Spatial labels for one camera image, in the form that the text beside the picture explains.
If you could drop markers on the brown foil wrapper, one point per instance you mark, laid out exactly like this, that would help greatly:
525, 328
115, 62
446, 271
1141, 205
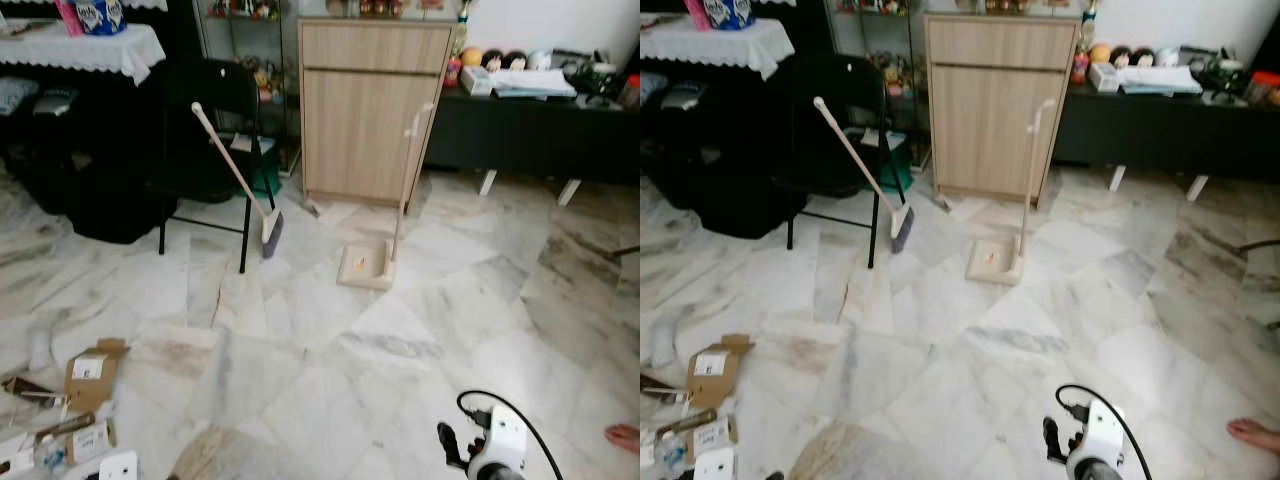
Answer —
665, 392
30, 392
690, 420
65, 426

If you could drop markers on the person's bare foot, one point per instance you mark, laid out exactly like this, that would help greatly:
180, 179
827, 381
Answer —
625, 438
1255, 435

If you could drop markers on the table with white lace cloth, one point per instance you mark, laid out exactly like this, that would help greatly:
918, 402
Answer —
80, 50
710, 45

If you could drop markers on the black folding chair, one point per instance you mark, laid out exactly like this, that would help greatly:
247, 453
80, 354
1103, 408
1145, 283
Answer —
835, 85
205, 90

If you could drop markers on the black device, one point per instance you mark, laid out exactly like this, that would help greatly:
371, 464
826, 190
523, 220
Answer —
1220, 72
592, 78

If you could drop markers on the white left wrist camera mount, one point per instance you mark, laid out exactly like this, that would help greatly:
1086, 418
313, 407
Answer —
715, 465
118, 468

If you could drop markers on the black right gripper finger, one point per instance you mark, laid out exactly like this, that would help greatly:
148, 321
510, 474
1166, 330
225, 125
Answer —
1053, 438
447, 442

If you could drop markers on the grey shiny bag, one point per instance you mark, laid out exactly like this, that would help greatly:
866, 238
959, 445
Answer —
683, 97
55, 100

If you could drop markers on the small labelled cardboard box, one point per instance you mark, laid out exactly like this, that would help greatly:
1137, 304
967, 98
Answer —
712, 440
92, 443

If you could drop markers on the blue white patterned container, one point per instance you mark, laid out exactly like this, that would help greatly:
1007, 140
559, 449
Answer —
728, 12
100, 15

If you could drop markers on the beige broom with purple bristles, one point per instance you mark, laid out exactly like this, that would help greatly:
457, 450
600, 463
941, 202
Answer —
272, 235
903, 230

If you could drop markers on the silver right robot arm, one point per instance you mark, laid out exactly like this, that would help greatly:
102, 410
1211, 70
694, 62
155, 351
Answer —
1095, 472
502, 473

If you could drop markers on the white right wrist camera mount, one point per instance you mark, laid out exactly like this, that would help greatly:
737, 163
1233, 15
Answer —
503, 440
1100, 440

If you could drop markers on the white flat box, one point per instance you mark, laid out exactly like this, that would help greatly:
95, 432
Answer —
1103, 77
477, 80

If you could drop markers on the large black bag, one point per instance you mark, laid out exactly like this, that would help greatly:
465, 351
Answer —
110, 200
745, 200

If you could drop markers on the dark-haired round doll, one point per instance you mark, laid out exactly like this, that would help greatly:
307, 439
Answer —
516, 60
494, 60
1122, 57
1145, 58

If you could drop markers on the glass display shelf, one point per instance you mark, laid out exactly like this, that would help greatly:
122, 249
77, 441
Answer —
262, 80
890, 75

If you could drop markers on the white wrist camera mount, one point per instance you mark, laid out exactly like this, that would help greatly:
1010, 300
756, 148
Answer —
118, 468
715, 465
503, 440
1100, 440

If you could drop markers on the black low console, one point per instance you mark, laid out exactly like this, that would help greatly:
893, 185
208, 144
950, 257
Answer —
530, 135
1160, 130

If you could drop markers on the brown flattened cardboard box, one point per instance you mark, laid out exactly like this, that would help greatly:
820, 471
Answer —
92, 385
715, 385

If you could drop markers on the orange round doll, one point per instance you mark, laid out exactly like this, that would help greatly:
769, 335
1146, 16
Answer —
471, 57
1100, 54

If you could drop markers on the stack of white papers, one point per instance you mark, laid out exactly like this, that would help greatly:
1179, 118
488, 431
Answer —
1160, 80
535, 83

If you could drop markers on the white plastic bag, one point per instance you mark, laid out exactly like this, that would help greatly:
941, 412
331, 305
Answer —
15, 97
650, 90

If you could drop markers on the light wood cabinet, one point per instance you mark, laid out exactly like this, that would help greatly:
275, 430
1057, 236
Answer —
995, 115
365, 120

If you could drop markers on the red container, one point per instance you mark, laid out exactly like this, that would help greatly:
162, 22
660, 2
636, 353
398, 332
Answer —
1263, 88
631, 90

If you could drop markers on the pink box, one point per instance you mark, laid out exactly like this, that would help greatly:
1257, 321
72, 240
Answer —
68, 18
697, 12

